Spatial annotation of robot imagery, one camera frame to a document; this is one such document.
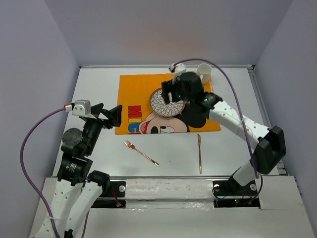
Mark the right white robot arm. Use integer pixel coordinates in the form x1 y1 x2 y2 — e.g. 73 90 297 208
161 72 286 194

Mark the yellow cartoon mouse placemat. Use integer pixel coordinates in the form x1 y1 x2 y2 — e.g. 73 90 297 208
115 73 221 135

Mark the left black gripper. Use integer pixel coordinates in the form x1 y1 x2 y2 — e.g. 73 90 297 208
84 102 123 154

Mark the copper knife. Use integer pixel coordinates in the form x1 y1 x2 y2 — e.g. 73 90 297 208
197 134 202 174

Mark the aluminium table edge rail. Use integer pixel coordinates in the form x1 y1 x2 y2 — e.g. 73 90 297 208
51 175 289 180

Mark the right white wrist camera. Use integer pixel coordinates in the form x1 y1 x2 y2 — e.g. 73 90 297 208
168 63 187 84

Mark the copper fork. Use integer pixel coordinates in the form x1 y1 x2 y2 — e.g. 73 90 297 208
124 140 159 166

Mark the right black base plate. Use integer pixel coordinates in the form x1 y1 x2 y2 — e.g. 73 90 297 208
211 180 260 208

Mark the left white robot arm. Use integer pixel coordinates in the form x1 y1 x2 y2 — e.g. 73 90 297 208
35 100 122 238

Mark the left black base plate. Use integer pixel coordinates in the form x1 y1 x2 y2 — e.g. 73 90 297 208
92 180 126 209

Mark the floral patterned plate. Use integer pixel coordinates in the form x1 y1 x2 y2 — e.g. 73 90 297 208
149 88 185 117

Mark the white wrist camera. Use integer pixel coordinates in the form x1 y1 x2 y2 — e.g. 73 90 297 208
64 100 91 117
168 63 187 84

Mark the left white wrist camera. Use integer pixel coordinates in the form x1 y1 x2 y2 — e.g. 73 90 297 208
64 100 91 117

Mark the white paper cup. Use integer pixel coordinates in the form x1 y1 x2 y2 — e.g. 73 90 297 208
196 63 212 85

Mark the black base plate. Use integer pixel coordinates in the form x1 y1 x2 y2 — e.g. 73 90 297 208
211 180 260 208
92 180 126 209

